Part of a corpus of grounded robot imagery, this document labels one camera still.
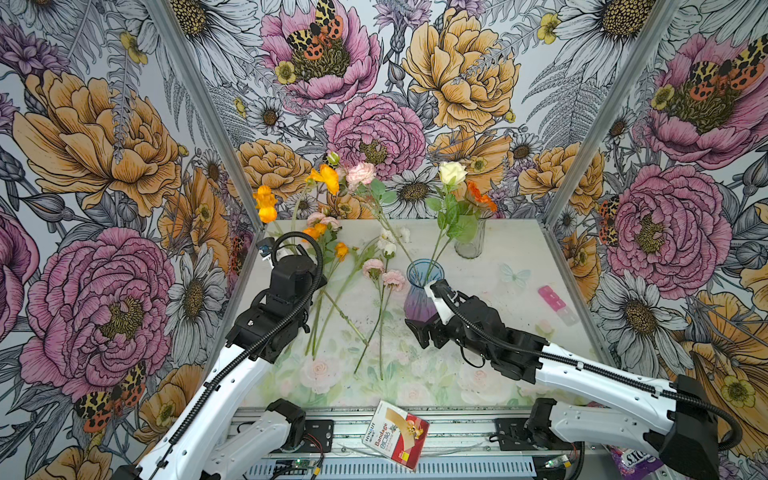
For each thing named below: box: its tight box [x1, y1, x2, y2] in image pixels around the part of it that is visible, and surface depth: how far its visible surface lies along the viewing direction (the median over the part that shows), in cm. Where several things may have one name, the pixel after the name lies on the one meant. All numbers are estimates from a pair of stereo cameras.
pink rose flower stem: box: [346, 162, 415, 265], surface depth 71 cm
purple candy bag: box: [601, 443, 663, 480], surface depth 69 cm
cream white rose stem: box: [425, 161, 479, 283], surface depth 78 cm
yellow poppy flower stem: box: [252, 164, 339, 241], surface depth 66 cm
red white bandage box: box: [362, 400, 430, 471], surface depth 73 cm
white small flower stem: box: [377, 225, 412, 263], surface depth 111 cm
